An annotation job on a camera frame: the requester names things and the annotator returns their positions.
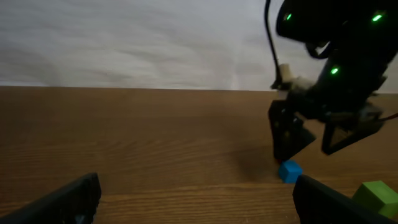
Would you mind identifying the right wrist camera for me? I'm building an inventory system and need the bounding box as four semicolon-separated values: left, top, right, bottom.
275;63;316;94

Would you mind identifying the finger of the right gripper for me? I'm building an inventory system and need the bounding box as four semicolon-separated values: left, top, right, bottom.
321;119;385;156
267;99;318;162

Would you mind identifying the green cube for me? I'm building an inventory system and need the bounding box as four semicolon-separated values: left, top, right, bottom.
352;180;398;219

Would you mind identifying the black cable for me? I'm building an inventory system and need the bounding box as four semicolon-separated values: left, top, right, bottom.
264;0;282;90

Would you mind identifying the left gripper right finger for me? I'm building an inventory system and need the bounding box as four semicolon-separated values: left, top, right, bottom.
292;174;398;224

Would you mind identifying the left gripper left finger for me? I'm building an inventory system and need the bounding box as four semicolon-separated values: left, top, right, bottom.
0;172;103;224

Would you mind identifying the blue cube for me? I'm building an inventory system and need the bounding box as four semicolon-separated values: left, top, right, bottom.
277;159;304;184

